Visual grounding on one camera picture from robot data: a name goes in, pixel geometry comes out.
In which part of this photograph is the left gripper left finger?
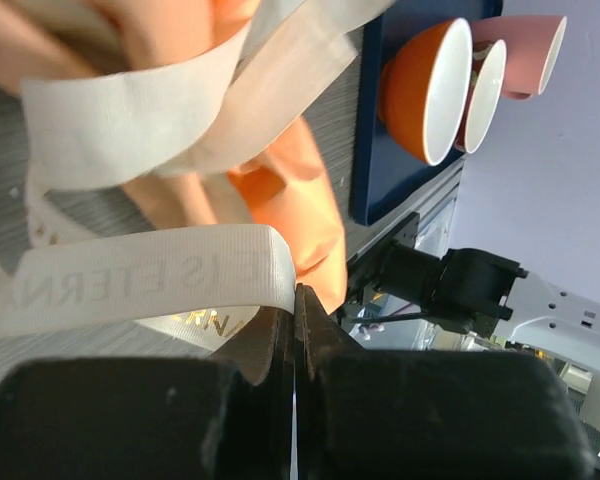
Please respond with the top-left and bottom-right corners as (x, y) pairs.
(0, 307), (293, 479)

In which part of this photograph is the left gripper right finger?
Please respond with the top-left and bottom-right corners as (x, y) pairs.
(295, 285), (596, 479)

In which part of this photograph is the orange beige wrapping paper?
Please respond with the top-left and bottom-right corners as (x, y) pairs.
(0, 1), (346, 311)

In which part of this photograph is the cream ribbon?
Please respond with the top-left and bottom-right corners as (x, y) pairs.
(0, 0), (396, 401)

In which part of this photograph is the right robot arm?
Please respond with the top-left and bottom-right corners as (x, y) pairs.
(372, 242), (600, 432)

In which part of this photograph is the dark blue mat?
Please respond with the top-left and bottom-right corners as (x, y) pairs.
(349, 0), (503, 226)

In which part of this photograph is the left white bowl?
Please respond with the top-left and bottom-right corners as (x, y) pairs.
(378, 17), (473, 166)

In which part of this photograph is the white bowl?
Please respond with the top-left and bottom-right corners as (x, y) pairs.
(378, 17), (473, 166)
(454, 39), (507, 154)

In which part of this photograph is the right white bowl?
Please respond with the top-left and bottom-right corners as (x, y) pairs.
(454, 39), (507, 154)

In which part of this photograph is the pink mug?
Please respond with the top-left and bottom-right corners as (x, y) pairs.
(471, 15), (568, 100)

